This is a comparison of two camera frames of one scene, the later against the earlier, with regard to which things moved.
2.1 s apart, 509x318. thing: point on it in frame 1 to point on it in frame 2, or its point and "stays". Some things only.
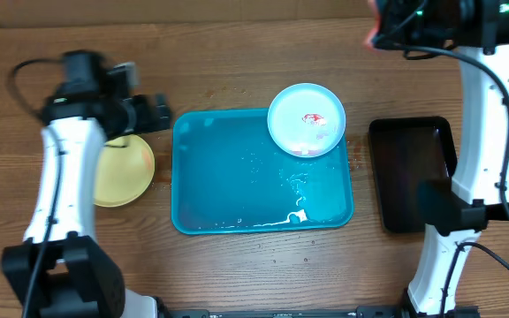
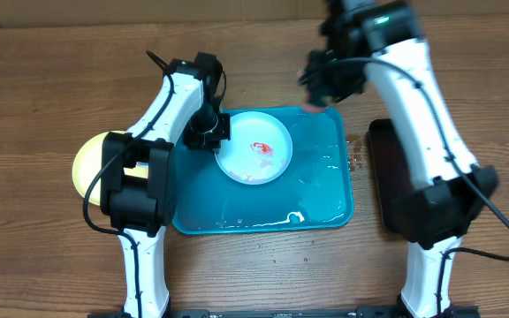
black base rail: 361,312 stays
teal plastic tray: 228,177 stays
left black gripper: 148,123 to 193,140
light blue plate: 306,120 to 259,149
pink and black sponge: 376,38 to 308,109
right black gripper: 391,13 to 315,94
